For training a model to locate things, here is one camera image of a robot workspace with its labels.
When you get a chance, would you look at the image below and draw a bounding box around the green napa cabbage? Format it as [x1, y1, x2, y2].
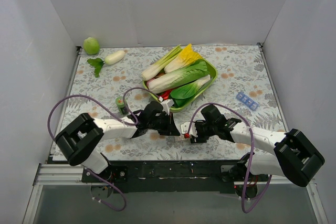
[148, 60, 208, 94]

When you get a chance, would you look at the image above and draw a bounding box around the clear weekly pill organizer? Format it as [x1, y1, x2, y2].
[175, 133, 190, 141]

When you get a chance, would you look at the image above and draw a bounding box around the red chili pepper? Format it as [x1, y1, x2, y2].
[159, 89, 173, 100]

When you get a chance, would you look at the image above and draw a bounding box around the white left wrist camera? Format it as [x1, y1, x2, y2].
[159, 97, 174, 114]

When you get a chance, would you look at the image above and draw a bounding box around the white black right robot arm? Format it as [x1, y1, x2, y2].
[181, 103, 325, 187]

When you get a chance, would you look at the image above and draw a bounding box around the yellow napa cabbage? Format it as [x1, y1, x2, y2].
[164, 44, 203, 73]

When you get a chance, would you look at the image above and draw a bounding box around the white radish with leaves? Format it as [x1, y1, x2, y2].
[87, 50, 125, 78]

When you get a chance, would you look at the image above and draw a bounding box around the green bok choy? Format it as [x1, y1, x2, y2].
[170, 74, 211, 100]

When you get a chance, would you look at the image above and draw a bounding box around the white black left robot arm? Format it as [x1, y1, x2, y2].
[54, 101, 180, 182]

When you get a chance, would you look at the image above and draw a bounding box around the floral patterned table mat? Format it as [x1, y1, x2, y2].
[59, 45, 287, 161]

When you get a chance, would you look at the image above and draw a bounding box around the green round cabbage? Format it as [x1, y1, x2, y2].
[83, 37, 100, 55]

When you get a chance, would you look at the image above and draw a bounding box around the blue pill organizer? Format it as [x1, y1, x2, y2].
[236, 92, 259, 111]

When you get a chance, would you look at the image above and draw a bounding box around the green pill bottle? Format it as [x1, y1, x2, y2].
[115, 96, 129, 115]

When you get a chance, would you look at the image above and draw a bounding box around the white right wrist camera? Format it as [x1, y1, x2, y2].
[180, 122, 198, 138]

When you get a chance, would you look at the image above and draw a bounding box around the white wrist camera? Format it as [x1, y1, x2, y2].
[180, 122, 198, 138]
[159, 97, 174, 114]

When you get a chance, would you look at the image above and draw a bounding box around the lime green vegetable tray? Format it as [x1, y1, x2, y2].
[152, 59, 217, 113]

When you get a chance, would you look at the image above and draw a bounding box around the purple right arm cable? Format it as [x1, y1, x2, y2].
[186, 102, 272, 214]

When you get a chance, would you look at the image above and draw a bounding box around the green leek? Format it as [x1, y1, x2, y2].
[141, 45, 182, 81]

